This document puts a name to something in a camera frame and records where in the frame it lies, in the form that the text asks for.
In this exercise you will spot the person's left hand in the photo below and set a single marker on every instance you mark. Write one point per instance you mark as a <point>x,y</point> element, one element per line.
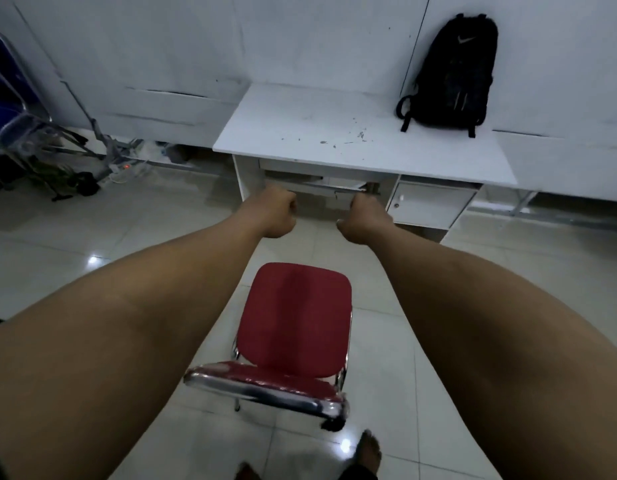
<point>273,212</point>

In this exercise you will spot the person's right hand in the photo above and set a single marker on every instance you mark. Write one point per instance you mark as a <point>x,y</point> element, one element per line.
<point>366,219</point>

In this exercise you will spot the red chair with chrome frame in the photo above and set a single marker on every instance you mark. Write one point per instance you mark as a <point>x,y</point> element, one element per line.
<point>293,314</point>

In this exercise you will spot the black backpack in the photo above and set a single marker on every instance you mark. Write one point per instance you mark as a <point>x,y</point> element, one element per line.
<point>453,79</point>

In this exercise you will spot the person's left forearm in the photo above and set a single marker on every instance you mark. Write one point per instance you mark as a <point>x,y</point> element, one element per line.
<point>113,369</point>

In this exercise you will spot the person's right forearm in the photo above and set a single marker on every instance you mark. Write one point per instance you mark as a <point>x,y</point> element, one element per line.
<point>488,354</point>

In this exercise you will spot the person's right foot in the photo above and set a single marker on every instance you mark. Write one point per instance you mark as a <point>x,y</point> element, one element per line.
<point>368,452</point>

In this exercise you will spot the white table cabinet door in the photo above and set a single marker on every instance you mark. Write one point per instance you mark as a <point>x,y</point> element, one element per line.
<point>428,204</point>

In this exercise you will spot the white table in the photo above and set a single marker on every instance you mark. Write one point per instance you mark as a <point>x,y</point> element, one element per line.
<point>313,119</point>

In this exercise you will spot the white power strip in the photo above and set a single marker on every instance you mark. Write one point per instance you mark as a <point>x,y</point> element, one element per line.
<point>121,168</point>

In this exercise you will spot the grey metal stand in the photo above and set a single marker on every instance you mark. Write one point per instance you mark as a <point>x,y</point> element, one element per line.
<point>101,137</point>

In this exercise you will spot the small black bag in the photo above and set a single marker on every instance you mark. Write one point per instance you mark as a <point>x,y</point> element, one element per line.
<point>84,184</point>

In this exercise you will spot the grey metal bracket leg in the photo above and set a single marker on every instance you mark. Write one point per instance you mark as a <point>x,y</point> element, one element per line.
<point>523,202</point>

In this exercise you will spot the blue chair with chrome frame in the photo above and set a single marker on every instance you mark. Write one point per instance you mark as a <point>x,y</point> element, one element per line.
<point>8,109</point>

